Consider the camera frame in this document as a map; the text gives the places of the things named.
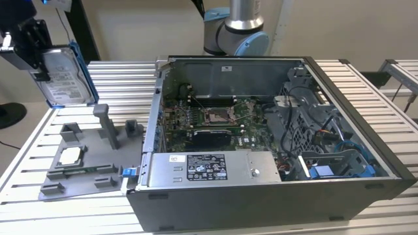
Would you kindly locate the hard disk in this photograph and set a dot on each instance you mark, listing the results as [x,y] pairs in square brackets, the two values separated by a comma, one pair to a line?
[64,83]

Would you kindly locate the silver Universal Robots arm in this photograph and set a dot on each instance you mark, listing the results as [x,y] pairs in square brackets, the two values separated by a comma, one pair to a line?
[244,14]

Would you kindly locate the metal disk bay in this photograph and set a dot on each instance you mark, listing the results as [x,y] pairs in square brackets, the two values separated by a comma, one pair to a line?
[304,137]

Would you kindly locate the round black stand base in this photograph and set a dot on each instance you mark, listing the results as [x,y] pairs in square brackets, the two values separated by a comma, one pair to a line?
[13,115]

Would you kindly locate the silver CPU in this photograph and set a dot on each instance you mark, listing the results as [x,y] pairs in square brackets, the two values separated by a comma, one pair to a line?
[70,156]

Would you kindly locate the grey parts rack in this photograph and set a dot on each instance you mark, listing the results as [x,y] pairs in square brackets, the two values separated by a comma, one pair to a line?
[98,156]

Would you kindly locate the green RAM stick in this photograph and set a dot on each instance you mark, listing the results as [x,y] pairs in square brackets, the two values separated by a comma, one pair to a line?
[90,169]

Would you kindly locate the black RAM slot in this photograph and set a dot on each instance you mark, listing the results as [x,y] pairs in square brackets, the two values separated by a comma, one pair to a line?
[213,97]
[216,127]
[213,100]
[216,124]

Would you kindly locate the blue case latch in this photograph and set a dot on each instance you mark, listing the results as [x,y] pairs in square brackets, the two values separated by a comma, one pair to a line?
[129,172]

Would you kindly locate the CPU socket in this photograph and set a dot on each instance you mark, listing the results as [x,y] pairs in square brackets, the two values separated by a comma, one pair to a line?
[217,116]

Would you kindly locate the grey power supply unit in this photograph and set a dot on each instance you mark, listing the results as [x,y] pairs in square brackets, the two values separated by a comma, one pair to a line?
[164,171]

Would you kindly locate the green motherboard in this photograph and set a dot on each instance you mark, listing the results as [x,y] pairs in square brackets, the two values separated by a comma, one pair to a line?
[258,134]

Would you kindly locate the black open PC case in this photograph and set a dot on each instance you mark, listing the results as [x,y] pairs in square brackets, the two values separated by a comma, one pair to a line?
[229,208]

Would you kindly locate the metal slat side table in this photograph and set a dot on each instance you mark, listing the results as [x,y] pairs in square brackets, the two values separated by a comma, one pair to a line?
[404,71]

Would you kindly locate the small blue bay tab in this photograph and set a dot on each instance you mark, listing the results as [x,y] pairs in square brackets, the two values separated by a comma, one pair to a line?
[371,170]

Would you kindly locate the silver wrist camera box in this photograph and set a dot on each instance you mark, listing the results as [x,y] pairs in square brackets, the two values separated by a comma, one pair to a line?
[15,61]

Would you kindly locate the black upright post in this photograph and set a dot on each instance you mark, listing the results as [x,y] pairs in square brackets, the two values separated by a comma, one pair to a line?
[89,29]

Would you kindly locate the blue bay bracket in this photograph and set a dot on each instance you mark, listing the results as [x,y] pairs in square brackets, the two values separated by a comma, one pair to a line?
[321,171]

